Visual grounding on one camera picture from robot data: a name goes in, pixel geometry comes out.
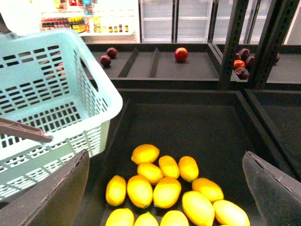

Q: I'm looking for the red orange fruit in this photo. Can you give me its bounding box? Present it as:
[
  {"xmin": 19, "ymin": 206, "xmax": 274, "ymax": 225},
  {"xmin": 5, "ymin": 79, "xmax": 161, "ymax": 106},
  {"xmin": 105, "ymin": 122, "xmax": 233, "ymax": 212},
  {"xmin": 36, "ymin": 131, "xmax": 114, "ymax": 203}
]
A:
[{"xmin": 233, "ymin": 60, "xmax": 245, "ymax": 71}]

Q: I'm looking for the dark purple passion fruit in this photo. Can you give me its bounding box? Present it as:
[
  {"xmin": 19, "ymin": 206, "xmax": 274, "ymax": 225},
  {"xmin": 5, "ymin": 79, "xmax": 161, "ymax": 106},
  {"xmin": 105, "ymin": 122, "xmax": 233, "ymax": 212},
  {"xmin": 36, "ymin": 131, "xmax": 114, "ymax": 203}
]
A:
[
  {"xmin": 100, "ymin": 55, "xmax": 111, "ymax": 67},
  {"xmin": 107, "ymin": 47, "xmax": 118, "ymax": 59}
]

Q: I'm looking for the yellow lemon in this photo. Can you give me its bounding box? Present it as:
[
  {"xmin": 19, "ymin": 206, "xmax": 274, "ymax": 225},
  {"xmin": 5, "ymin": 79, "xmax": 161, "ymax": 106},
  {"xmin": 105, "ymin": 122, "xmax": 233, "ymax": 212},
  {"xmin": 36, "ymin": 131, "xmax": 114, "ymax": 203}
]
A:
[
  {"xmin": 192, "ymin": 178, "xmax": 224, "ymax": 203},
  {"xmin": 213, "ymin": 200, "xmax": 250, "ymax": 226},
  {"xmin": 131, "ymin": 144, "xmax": 160, "ymax": 165},
  {"xmin": 127, "ymin": 175, "xmax": 153, "ymax": 209},
  {"xmin": 178, "ymin": 156, "xmax": 199, "ymax": 182},
  {"xmin": 134, "ymin": 212, "xmax": 159, "ymax": 226},
  {"xmin": 158, "ymin": 155, "xmax": 180, "ymax": 179},
  {"xmin": 153, "ymin": 177, "xmax": 182, "ymax": 209},
  {"xmin": 105, "ymin": 208, "xmax": 135, "ymax": 226},
  {"xmin": 182, "ymin": 191, "xmax": 215, "ymax": 226},
  {"xmin": 105, "ymin": 175, "xmax": 127, "ymax": 207},
  {"xmin": 160, "ymin": 210, "xmax": 189, "ymax": 226},
  {"xmin": 137, "ymin": 162, "xmax": 164, "ymax": 185}
]

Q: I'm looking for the black produce bin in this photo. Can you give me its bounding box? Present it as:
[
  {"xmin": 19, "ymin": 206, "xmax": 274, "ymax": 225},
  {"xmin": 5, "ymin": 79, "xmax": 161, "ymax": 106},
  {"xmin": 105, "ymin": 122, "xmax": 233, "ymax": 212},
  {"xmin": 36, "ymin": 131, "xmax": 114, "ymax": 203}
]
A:
[{"xmin": 75, "ymin": 89, "xmax": 284, "ymax": 226}]

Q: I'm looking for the black shelf post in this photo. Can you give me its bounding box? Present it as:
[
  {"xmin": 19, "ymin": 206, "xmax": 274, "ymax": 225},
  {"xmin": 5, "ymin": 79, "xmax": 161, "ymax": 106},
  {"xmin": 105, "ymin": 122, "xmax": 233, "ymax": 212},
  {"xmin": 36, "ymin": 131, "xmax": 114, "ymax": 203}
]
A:
[{"xmin": 217, "ymin": 0, "xmax": 249, "ymax": 90}]

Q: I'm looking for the light blue plastic basket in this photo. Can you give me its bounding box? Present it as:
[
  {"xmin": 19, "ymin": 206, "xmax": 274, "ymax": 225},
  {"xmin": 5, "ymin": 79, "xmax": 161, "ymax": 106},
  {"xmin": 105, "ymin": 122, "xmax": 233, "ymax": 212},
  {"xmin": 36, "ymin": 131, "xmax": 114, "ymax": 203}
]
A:
[{"xmin": 0, "ymin": 28, "xmax": 122, "ymax": 202}]

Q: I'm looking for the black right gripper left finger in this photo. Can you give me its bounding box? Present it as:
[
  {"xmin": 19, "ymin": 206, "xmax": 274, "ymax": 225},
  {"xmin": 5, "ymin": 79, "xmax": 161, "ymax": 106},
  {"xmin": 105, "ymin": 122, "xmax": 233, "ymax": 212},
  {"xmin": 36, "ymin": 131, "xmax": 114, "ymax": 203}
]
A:
[{"xmin": 0, "ymin": 150, "xmax": 90, "ymax": 226}]

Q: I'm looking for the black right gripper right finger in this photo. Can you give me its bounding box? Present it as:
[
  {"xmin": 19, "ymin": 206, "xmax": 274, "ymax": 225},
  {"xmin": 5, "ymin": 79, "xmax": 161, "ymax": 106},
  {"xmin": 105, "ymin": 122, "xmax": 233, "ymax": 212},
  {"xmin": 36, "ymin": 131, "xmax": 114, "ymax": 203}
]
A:
[{"xmin": 242, "ymin": 152, "xmax": 301, "ymax": 226}]

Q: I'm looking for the red apple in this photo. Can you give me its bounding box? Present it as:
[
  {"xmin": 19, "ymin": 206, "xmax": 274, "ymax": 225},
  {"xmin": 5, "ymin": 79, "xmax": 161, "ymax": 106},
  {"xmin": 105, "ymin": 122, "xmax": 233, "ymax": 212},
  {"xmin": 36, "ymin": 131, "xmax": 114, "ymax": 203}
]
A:
[{"xmin": 174, "ymin": 47, "xmax": 189, "ymax": 62}]

